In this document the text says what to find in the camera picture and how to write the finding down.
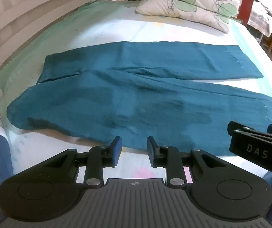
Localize red chair back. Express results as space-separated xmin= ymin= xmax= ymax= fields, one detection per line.
xmin=236 ymin=0 xmax=254 ymax=26

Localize grey plaid cloth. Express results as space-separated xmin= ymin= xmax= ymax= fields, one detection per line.
xmin=247 ymin=1 xmax=272 ymax=37

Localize teal pants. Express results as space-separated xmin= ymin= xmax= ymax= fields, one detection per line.
xmin=7 ymin=41 xmax=272 ymax=156

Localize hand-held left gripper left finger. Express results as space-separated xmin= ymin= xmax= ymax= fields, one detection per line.
xmin=41 ymin=136 xmax=122 ymax=186

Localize pastel printed bed sheet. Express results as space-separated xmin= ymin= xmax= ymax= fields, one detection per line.
xmin=0 ymin=0 xmax=272 ymax=186

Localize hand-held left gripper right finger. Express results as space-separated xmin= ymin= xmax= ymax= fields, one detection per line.
xmin=147 ymin=136 xmax=225 ymax=186

